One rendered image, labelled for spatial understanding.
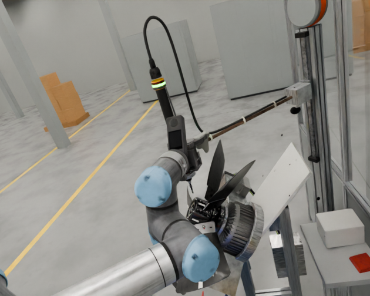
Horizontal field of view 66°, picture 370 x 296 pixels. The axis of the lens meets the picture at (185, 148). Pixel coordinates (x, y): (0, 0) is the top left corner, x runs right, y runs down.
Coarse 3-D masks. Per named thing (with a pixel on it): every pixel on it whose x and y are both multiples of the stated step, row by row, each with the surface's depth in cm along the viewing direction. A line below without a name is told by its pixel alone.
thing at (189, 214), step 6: (198, 198) 124; (192, 204) 127; (198, 204) 120; (204, 204) 121; (222, 204) 126; (192, 210) 124; (198, 210) 119; (210, 210) 121; (216, 210) 124; (222, 210) 121; (186, 216) 127; (192, 216) 119; (198, 216) 119; (204, 216) 119; (210, 216) 120; (216, 216) 122; (222, 216) 120; (192, 222) 121; (198, 222) 120; (204, 222) 120; (216, 222) 120; (216, 228) 119
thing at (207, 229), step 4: (196, 224) 120; (200, 224) 119; (204, 224) 118; (208, 224) 118; (212, 224) 117; (200, 228) 117; (208, 228) 116; (212, 228) 115; (204, 232) 115; (208, 232) 114; (212, 232) 114
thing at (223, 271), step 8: (216, 232) 113; (216, 240) 109; (224, 256) 101; (224, 264) 98; (216, 272) 96; (224, 272) 95; (184, 280) 101; (208, 280) 95; (216, 280) 94; (176, 288) 102; (184, 288) 99; (192, 288) 97; (200, 288) 95
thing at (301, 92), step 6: (294, 84) 127; (300, 84) 124; (306, 84) 122; (288, 90) 123; (294, 90) 120; (300, 90) 120; (306, 90) 122; (288, 96) 124; (294, 96) 121; (300, 96) 121; (306, 96) 122; (288, 102) 126; (294, 102) 123; (300, 102) 122
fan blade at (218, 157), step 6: (216, 150) 131; (222, 150) 141; (216, 156) 133; (222, 156) 143; (216, 162) 135; (222, 162) 143; (210, 168) 129; (216, 168) 136; (222, 168) 143; (210, 174) 130; (216, 174) 136; (222, 174) 143; (210, 180) 130; (216, 180) 136; (210, 186) 131; (216, 186) 135
